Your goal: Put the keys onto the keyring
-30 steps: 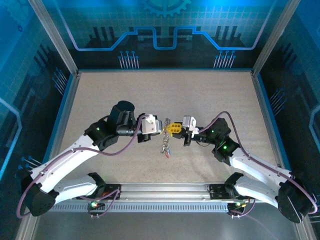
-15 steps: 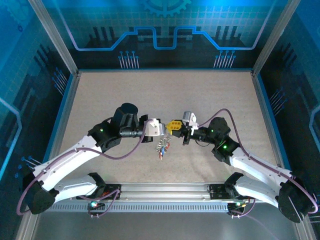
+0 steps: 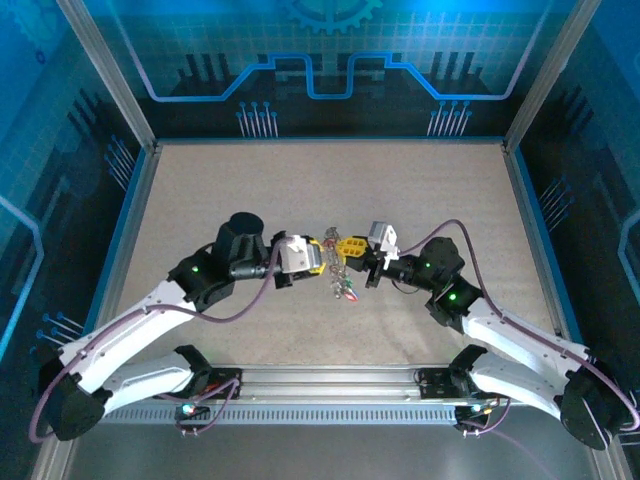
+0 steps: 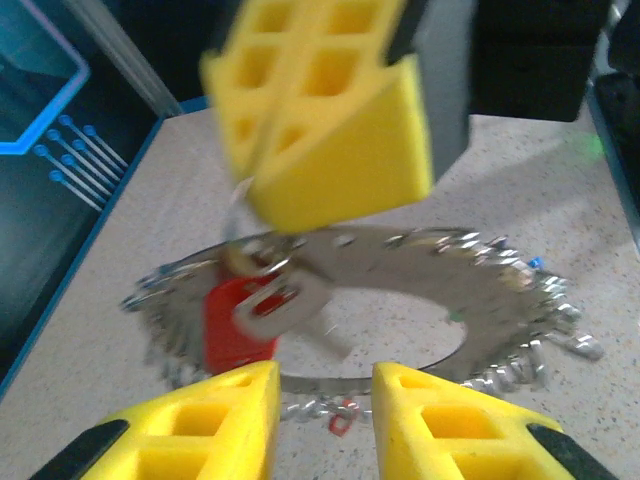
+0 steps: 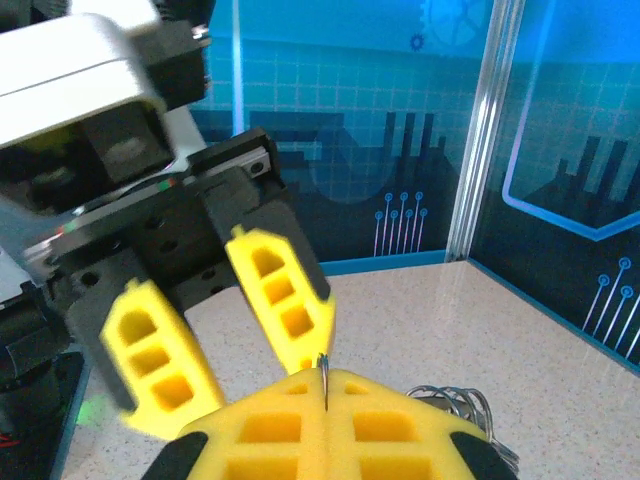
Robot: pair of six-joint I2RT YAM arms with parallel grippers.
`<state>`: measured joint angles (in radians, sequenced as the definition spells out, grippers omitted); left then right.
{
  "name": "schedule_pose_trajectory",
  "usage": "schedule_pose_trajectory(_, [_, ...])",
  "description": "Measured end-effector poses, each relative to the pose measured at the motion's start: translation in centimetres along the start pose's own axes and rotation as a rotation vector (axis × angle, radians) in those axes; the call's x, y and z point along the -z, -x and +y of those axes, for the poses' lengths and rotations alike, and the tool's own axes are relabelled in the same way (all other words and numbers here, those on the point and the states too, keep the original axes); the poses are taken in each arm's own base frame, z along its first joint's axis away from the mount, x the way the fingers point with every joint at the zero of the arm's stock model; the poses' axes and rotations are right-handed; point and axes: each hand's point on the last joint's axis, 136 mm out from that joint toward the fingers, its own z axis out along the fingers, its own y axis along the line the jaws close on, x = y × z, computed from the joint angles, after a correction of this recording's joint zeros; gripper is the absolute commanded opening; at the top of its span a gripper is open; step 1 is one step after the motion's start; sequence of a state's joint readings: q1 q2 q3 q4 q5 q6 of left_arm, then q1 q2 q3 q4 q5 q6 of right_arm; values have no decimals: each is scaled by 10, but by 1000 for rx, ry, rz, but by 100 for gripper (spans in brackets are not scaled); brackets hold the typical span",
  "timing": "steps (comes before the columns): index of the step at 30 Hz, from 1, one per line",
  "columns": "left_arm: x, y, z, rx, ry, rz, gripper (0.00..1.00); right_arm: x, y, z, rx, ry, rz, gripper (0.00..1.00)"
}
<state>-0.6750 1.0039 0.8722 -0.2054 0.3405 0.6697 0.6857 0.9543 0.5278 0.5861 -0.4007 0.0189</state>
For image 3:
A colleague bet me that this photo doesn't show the large keyring with silver keys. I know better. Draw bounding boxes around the large keyring with silver keys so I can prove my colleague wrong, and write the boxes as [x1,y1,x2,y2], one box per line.
[322,226,362,305]

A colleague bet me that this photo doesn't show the arm base connector with light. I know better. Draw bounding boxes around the arm base connector with light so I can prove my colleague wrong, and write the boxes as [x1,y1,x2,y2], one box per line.
[453,399,496,419]
[177,397,211,420]

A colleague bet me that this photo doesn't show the grey metal shelf panel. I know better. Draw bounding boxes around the grey metal shelf panel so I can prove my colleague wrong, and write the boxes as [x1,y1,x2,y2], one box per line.
[29,422,631,480]

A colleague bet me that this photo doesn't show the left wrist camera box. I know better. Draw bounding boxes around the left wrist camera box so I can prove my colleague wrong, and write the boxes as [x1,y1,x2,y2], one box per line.
[277,234,321,275]

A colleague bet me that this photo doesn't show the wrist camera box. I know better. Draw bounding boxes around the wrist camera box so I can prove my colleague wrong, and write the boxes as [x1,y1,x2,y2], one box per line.
[367,221,401,254]
[277,234,321,275]

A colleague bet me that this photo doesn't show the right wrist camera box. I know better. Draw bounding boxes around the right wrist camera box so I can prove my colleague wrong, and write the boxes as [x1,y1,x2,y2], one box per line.
[367,221,401,254]

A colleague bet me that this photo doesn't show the aluminium table side rail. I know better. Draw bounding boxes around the aluminium table side rail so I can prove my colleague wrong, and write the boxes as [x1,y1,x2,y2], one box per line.
[501,142,586,351]
[82,142,164,346]

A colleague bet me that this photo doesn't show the aluminium table end rail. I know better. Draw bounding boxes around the aluminium table end rail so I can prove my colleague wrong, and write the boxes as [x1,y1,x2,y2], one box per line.
[157,137,507,147]

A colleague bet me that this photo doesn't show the aluminium mounting rail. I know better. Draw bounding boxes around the aluminium mounting rail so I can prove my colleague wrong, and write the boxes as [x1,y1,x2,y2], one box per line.
[102,363,561,409]

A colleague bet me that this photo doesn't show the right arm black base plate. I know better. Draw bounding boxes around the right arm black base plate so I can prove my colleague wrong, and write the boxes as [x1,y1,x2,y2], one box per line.
[417,367,509,401]

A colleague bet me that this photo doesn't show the slotted grey cable duct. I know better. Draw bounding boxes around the slotted grey cable duct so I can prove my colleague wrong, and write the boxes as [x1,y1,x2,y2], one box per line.
[99,405,459,426]

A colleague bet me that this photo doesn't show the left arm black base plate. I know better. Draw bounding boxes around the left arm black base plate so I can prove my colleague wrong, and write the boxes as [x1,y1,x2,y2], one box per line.
[152,367,245,401]

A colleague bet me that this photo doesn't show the aluminium frame post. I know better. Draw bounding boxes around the aluminium frame post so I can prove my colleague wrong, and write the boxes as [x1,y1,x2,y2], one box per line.
[503,0,604,151]
[55,0,162,151]

